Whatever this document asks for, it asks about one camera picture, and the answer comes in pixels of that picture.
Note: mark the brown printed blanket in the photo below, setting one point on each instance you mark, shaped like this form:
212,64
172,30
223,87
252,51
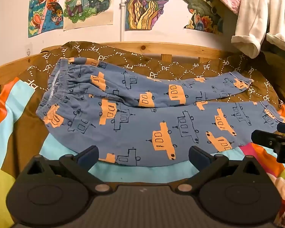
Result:
180,66

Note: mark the blond cartoon figure wall poster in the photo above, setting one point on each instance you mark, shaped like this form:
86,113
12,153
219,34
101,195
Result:
85,7

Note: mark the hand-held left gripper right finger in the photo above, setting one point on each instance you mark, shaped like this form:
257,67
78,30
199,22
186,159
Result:
195,158

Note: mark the white hanging garment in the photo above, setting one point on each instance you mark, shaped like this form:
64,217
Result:
256,14

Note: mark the colourful wavy wall poster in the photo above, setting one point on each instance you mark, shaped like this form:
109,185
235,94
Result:
147,7

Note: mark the torn colourful wall poster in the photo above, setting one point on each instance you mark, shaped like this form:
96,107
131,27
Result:
201,11

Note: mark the cartoon girl wall poster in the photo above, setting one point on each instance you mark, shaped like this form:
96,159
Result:
44,16

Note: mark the colourful striped bed sheet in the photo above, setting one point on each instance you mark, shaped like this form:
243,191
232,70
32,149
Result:
7,114

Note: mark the wooden bed frame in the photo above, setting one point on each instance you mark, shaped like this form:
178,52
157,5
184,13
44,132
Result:
142,47

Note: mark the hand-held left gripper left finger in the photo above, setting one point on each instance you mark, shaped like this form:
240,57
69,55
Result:
88,158

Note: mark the blue pants with orange print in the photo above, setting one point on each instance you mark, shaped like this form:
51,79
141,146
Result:
137,128

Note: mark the white wall pipe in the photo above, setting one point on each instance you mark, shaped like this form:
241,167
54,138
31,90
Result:
122,23

